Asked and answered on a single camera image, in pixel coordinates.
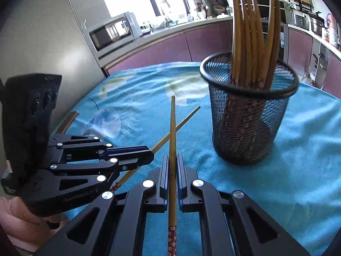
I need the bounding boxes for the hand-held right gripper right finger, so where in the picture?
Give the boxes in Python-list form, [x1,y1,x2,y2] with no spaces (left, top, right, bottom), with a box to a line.
[176,153,311,256]

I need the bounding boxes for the pink curved base cabinets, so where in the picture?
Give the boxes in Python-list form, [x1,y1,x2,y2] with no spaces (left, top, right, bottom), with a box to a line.
[286,25,341,100]

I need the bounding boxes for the white microwave oven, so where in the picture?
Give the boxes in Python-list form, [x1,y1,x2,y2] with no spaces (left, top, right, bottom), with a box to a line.
[88,12,143,60]

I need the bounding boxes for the steel stock pot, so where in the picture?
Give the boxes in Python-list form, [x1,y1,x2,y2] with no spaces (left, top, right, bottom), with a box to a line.
[309,17,325,37]

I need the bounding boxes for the pink base cabinets with sink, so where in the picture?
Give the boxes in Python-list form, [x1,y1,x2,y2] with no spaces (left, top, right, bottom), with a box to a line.
[103,16,235,77]

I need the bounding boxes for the white canister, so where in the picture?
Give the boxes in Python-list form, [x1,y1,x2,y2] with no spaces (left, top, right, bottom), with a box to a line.
[328,28,339,46]

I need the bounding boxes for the pink thermos jug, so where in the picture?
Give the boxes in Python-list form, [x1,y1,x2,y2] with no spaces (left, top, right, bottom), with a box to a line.
[324,13,338,30]

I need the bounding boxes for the bamboo chopstick red patterned end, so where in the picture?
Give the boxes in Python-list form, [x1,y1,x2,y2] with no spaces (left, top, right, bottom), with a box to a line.
[167,95,178,256]
[110,106,201,192]

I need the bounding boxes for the black wall rack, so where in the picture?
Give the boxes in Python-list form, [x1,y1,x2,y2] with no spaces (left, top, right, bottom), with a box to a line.
[280,0,314,14]

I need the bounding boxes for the bundle of bamboo chopsticks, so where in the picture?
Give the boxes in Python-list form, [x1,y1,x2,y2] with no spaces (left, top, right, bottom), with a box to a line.
[226,0,283,163]

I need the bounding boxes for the person's left forearm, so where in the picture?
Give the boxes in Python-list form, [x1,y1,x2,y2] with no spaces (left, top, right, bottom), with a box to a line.
[0,229,40,254]

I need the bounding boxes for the blue printed tablecloth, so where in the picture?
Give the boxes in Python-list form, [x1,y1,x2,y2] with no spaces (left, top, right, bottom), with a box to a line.
[53,62,341,256]

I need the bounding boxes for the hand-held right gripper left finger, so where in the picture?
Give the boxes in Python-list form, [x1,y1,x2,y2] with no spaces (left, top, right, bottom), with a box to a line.
[33,155,170,256]

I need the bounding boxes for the silver rice cooker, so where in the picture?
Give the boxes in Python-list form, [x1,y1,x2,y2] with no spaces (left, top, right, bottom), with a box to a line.
[291,12,310,30]

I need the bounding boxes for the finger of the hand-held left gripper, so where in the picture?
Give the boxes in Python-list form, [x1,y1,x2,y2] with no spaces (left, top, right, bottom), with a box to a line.
[51,151,155,183]
[49,135,149,164]

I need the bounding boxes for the silver refrigerator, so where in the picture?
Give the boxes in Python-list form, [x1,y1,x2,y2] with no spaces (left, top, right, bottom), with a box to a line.
[0,0,107,139]

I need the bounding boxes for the black range hood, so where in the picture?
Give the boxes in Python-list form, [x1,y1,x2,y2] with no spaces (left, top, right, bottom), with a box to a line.
[254,0,287,22]

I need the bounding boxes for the black built-in oven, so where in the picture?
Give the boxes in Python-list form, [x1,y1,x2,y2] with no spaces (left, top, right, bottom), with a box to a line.
[260,19,289,62]

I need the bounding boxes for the white utensil holder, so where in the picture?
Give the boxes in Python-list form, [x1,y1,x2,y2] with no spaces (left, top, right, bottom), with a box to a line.
[160,0,172,16]

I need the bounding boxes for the black mesh chopstick holder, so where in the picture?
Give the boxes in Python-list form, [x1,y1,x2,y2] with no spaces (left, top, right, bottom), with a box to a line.
[200,53,299,166]

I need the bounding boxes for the person's left hand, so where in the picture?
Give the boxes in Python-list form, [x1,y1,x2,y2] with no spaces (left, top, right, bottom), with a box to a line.
[0,197,64,236]

